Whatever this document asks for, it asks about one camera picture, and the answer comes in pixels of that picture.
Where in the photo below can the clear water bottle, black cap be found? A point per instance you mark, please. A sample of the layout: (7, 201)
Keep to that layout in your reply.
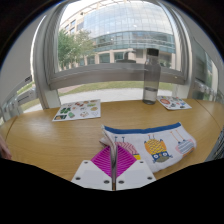
(151, 76)

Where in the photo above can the glass-fronted building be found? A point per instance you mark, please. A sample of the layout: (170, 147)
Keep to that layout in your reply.
(133, 26)

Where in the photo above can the green tree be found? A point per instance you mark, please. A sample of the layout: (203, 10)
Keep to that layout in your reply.
(70, 46)

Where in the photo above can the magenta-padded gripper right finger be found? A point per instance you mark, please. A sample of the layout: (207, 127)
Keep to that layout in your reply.
(136, 175)

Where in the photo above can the sticker sheet with red circle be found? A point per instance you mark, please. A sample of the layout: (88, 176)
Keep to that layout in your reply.
(174, 102)

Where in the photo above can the sticker sheet with green stickers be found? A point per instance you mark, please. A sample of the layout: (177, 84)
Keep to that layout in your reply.
(77, 110)

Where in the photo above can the white cartoon-print towel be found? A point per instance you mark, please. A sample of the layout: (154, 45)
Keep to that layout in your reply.
(160, 143)

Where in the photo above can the grey window frame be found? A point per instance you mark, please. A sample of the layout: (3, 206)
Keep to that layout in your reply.
(100, 75)

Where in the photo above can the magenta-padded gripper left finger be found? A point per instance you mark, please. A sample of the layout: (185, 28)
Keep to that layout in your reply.
(88, 175)

